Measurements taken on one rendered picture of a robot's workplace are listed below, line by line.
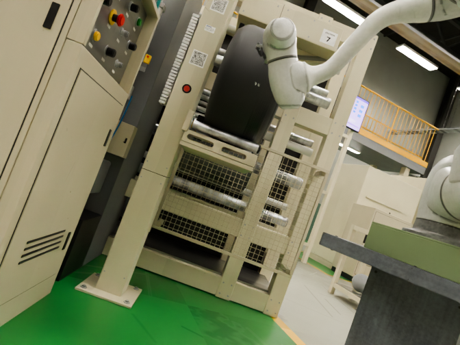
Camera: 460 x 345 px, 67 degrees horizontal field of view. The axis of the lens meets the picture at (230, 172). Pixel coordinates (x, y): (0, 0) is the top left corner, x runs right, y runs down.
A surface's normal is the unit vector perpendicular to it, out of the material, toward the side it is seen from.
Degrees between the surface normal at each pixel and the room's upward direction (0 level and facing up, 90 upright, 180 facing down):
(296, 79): 99
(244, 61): 87
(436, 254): 90
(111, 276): 90
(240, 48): 76
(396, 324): 90
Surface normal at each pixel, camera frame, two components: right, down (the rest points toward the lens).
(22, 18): 0.06, -0.04
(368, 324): -0.59, -0.26
